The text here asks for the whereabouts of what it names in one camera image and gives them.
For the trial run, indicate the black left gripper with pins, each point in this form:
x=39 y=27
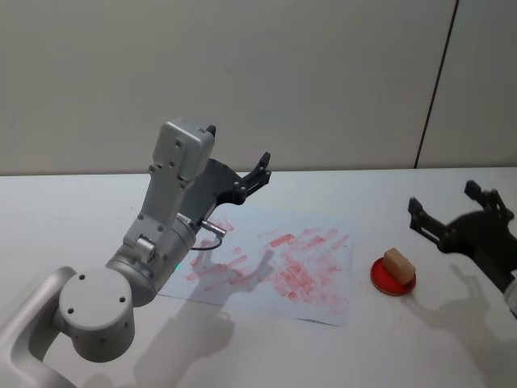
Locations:
x=210 y=188

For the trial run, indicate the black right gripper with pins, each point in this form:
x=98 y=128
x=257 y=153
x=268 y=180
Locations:
x=484 y=238

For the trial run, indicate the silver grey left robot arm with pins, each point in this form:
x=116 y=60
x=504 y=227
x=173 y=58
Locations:
x=97 y=303

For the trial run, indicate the small wooden stamp block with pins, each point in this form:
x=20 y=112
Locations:
x=399 y=266

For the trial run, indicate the round red ink dish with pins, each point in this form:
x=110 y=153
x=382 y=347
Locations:
x=381 y=279

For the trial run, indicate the white paper with red marks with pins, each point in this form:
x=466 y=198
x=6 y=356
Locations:
x=307 y=279

